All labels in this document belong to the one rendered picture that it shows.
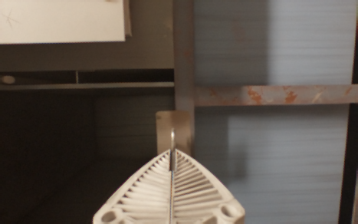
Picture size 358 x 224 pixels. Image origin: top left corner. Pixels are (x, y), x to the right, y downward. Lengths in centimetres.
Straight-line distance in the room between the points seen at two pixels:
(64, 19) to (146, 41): 16
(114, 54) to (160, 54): 11
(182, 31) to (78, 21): 22
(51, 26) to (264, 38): 50
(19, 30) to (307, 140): 74
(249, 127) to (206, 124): 14
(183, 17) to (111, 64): 21
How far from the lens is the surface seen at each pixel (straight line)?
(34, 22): 35
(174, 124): 32
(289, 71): 55
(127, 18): 41
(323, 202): 74
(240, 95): 40
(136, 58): 38
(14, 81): 55
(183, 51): 38
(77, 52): 45
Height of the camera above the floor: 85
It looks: 1 degrees down
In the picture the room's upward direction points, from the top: 91 degrees counter-clockwise
